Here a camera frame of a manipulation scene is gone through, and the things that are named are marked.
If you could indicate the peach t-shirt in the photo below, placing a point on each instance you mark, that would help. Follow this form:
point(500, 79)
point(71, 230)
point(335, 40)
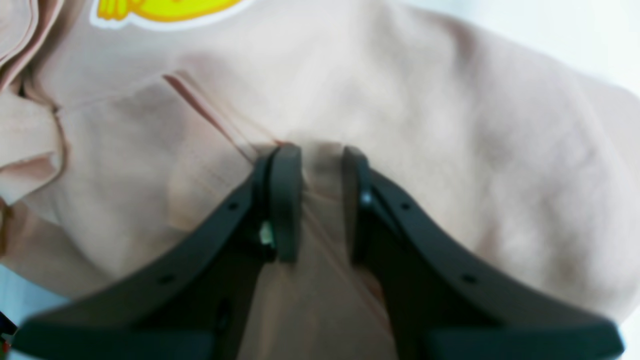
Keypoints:
point(125, 122)

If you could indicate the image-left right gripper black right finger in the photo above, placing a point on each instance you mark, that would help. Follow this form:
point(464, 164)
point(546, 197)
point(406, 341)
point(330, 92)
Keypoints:
point(443, 302)

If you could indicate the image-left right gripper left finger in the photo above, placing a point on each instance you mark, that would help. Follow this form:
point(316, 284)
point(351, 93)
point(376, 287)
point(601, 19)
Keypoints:
point(193, 302)

